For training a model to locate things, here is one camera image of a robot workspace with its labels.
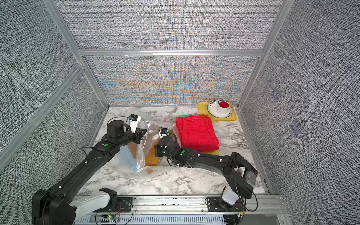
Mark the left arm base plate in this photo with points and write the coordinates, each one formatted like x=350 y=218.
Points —
x=124 y=204

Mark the light blue trousers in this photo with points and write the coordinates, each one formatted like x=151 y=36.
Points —
x=127 y=156

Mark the aluminium front rail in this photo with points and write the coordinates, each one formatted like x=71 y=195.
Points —
x=177 y=204

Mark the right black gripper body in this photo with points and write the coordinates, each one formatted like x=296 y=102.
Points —
x=161 y=152

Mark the white patterned bowl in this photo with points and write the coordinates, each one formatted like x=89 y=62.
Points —
x=212 y=109

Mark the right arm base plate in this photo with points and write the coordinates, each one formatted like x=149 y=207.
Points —
x=217 y=204

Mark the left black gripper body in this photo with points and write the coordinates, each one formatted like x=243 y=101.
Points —
x=138 y=133

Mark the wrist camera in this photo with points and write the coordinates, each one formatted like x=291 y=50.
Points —
x=133 y=122
x=163 y=132

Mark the red textured garment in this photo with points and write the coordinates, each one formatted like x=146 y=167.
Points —
x=197 y=132

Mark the yellow-green shorts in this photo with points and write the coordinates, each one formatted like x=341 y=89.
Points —
x=214 y=152

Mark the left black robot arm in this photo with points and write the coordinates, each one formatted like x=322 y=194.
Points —
x=55 y=206

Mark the white cup red inside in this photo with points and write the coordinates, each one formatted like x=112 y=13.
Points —
x=223 y=108

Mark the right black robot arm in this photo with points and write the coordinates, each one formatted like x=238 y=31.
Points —
x=240 y=175

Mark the mustard brown trousers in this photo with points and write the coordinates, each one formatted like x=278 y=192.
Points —
x=146 y=156

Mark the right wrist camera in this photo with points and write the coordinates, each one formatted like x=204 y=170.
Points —
x=163 y=132

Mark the white slotted cable duct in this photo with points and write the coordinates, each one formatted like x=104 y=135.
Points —
x=149 y=219

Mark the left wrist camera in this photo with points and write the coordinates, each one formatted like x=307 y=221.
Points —
x=133 y=122

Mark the yellow plastic tray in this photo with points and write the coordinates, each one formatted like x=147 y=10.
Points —
x=202 y=109

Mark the clear plastic vacuum bag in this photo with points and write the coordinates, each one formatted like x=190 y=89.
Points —
x=151 y=119

